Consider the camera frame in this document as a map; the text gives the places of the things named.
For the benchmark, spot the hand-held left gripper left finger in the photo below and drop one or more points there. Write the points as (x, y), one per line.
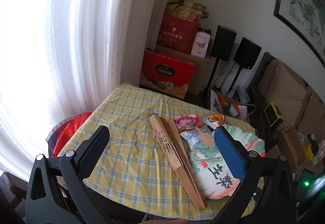
(91, 152)

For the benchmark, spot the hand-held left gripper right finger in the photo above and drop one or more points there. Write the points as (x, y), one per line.
(229, 152)

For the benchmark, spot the green printed bag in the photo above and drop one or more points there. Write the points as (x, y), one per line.
(210, 163)

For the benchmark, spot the wooden spatula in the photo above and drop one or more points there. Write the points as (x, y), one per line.
(207, 139)

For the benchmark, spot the silver snack packet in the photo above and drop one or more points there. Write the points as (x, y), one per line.
(194, 137)

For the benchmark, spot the wooden folding fan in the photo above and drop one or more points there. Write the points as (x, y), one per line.
(165, 145)

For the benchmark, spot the red cloth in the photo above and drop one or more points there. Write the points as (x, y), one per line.
(68, 132)

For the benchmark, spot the orange snack packet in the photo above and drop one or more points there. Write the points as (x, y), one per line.
(215, 118)

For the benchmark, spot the teal hair dryer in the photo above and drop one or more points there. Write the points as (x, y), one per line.
(231, 110)

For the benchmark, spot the yellow checked tablecloth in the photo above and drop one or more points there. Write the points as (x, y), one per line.
(127, 125)

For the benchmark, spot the cardboard box of clutter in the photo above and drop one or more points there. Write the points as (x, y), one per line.
(215, 102)

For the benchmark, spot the red snack packet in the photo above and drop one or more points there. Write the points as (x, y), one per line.
(186, 122)

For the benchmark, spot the lime green power station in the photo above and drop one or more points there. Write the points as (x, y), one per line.
(273, 114)

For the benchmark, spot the small open cardboard box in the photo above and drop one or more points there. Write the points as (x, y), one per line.
(292, 142)

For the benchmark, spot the black speaker stand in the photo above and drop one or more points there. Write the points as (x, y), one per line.
(212, 76)
(233, 80)

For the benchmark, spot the beige sofa cushion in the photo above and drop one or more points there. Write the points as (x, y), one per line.
(314, 109)
(287, 97)

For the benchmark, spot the brown sofa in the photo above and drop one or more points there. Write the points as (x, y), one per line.
(261, 79)

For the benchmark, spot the pile of colourful packets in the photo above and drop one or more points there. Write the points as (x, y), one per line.
(312, 147)

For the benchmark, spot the closed brown cardboard carton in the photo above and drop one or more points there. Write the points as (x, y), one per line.
(203, 71)

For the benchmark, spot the dark wooden chair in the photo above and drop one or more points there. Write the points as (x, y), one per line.
(12, 196)

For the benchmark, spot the black speaker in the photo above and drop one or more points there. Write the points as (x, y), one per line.
(247, 53)
(223, 42)

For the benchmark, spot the red gift box oval label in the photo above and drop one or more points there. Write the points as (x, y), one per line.
(165, 71)

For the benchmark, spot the white tissue pack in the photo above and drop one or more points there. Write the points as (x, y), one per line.
(200, 45)

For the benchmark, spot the white sheer curtain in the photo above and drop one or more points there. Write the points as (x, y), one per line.
(76, 36)

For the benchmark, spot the dark red gift bag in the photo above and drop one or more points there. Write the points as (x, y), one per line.
(175, 33)

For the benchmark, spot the gold crumpled bag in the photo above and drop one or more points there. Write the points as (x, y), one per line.
(182, 10)

